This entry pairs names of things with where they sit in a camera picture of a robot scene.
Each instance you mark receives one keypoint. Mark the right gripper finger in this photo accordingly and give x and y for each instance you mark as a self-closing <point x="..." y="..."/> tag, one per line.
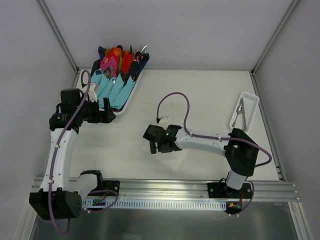
<point x="153" y="148"/>
<point x="165" y="149"/>

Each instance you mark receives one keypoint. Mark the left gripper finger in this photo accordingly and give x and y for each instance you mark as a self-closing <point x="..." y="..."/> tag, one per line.
<point x="106" y="106"/>
<point x="107" y="118"/>

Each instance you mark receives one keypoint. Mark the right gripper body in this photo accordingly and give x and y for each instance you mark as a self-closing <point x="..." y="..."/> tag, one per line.
<point x="160" y="146"/>

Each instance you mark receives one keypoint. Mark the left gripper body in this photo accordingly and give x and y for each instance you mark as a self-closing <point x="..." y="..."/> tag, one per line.
<point x="103" y="113"/>

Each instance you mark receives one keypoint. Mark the silver spoon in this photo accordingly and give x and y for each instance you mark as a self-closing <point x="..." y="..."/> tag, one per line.
<point x="239" y="111"/>

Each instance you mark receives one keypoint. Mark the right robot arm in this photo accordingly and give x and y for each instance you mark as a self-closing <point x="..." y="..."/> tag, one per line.
<point x="237" y="147"/>

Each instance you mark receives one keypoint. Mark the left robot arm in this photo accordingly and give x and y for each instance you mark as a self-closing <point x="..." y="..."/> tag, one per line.
<point x="56" y="198"/>

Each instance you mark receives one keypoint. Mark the light blue rolled napkin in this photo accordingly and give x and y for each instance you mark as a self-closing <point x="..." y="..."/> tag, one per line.
<point x="116" y="89"/>

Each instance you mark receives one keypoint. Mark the pink rolled napkin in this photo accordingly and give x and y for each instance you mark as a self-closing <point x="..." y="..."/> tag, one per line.
<point x="110" y="62"/>

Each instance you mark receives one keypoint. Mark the dark navy rolled napkin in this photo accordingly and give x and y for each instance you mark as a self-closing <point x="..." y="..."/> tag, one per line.
<point x="142" y="62"/>

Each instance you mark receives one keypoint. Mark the white tray of rolled napkins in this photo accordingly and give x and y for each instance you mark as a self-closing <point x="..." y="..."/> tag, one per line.
<point x="131" y="72"/>

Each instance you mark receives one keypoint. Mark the small white perforated basket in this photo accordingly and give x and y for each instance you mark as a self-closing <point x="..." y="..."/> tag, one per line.
<point x="252" y="102"/>

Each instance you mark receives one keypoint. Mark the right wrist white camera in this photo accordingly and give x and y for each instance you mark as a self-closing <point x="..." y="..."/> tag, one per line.
<point x="164" y="119"/>

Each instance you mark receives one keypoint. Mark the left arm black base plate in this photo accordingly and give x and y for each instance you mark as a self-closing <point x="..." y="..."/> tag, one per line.
<point x="113" y="185"/>

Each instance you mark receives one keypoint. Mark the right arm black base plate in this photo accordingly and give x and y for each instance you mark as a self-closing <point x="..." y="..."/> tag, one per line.
<point x="219" y="190"/>

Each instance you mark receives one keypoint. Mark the white slotted cable duct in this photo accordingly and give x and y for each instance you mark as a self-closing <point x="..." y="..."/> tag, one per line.
<point x="93" y="203"/>

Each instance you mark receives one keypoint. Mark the aluminium mounting rail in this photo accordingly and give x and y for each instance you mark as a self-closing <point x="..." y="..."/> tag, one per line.
<point x="155" y="189"/>

